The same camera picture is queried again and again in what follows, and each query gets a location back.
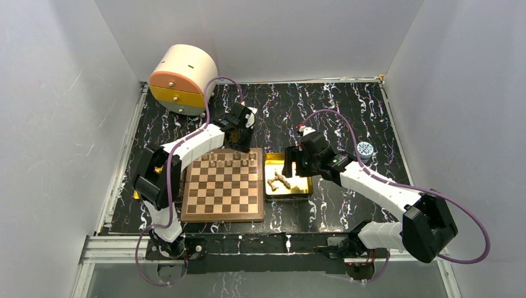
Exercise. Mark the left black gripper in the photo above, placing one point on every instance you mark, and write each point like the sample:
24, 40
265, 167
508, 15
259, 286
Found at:
244, 148

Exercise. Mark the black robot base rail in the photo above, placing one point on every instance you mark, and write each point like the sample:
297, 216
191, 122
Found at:
331, 253

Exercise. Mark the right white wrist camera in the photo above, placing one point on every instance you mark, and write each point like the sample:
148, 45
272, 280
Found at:
305, 130

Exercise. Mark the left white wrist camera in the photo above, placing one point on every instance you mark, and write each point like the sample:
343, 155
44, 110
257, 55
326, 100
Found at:
251, 117

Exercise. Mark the gold tin with dark pieces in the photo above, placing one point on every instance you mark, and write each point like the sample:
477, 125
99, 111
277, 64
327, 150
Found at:
137, 193

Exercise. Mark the wooden chessboard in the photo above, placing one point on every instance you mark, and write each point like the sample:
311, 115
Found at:
226, 194

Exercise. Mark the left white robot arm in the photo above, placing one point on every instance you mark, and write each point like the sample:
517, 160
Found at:
166, 229

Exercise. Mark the gold tin with light pieces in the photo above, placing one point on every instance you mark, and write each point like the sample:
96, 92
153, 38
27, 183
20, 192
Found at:
302, 187

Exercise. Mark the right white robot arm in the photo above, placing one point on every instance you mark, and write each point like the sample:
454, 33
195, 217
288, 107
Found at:
424, 223

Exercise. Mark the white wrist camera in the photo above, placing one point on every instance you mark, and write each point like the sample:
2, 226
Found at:
251, 117
305, 130

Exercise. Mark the small blue white jar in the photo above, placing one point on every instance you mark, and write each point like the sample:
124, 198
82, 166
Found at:
365, 150

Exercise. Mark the round cream drawer box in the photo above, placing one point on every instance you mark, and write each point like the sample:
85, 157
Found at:
180, 82

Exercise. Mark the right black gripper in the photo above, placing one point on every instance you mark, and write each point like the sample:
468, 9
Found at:
293, 154

